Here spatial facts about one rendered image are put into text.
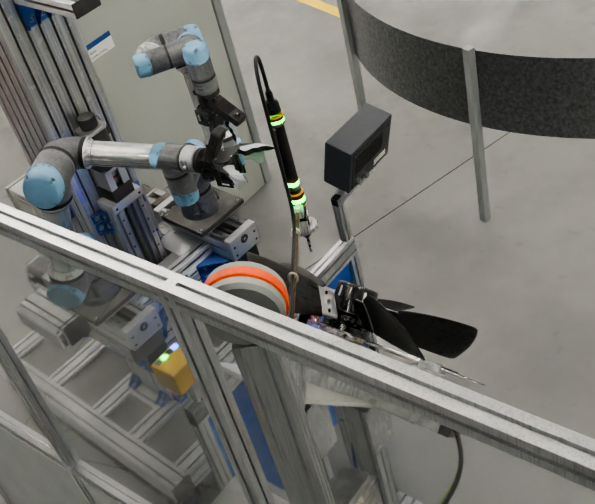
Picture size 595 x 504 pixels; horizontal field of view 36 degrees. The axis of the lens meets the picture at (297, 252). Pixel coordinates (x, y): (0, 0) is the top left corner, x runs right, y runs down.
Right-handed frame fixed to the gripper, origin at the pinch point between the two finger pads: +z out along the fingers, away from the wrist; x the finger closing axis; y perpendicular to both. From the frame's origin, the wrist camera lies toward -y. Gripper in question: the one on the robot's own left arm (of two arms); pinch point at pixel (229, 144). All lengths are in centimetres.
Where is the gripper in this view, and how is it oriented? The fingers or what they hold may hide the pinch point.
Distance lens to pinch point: 289.8
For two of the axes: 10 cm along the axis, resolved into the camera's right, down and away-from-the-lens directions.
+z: 2.1, 7.4, 6.4
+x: -5.9, 6.2, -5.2
